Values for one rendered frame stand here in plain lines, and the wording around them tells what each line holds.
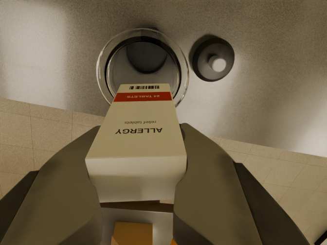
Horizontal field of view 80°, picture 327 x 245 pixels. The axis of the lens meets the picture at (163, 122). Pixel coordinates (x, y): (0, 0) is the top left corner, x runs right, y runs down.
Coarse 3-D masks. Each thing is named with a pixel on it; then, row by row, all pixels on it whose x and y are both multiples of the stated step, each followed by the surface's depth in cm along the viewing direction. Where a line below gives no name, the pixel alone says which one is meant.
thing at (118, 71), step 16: (128, 32) 20; (144, 32) 20; (160, 32) 21; (112, 48) 21; (176, 48) 21; (96, 64) 22; (112, 64) 25; (128, 64) 39; (176, 64) 22; (96, 80) 23; (112, 80) 25; (128, 80) 33; (144, 80) 37; (160, 80) 34; (176, 80) 25; (112, 96) 24; (176, 96) 24
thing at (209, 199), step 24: (192, 144) 10; (216, 144) 10; (192, 168) 8; (216, 168) 8; (192, 192) 7; (216, 192) 7; (240, 192) 7; (192, 216) 6; (216, 216) 6; (240, 216) 6; (192, 240) 6; (216, 240) 6; (240, 240) 6
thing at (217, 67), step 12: (204, 48) 40; (216, 48) 40; (228, 48) 40; (192, 60) 42; (204, 60) 41; (216, 60) 38; (228, 60) 41; (204, 72) 42; (216, 72) 42; (228, 72) 43
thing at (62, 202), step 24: (72, 144) 10; (48, 168) 9; (72, 168) 9; (48, 192) 7; (72, 192) 7; (96, 192) 7; (24, 216) 6; (48, 216) 6; (72, 216) 6; (96, 216) 7; (24, 240) 6; (48, 240) 6; (72, 240) 6; (96, 240) 7
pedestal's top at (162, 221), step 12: (108, 204) 66; (120, 204) 67; (132, 204) 68; (144, 204) 69; (156, 204) 70; (168, 204) 71; (108, 216) 67; (120, 216) 68; (132, 216) 68; (144, 216) 68; (156, 216) 69; (168, 216) 69; (108, 228) 70; (156, 228) 72; (168, 228) 72; (108, 240) 73; (156, 240) 75; (168, 240) 75
